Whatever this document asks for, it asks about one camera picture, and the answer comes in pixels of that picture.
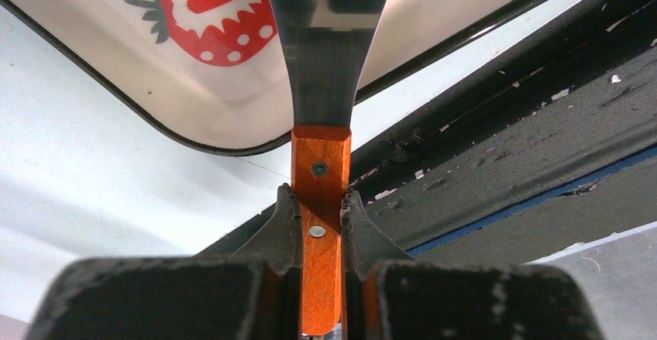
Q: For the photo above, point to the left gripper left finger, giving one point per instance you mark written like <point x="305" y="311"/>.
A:
<point x="250" y="292"/>

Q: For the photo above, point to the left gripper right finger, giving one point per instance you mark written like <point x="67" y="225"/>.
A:
<point x="388" y="295"/>

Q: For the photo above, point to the white strawberry print tray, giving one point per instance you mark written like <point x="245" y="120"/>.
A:
<point x="210" y="73"/>

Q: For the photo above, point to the orange handled metal scraper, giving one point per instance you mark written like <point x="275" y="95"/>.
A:
<point x="325" y="44"/>

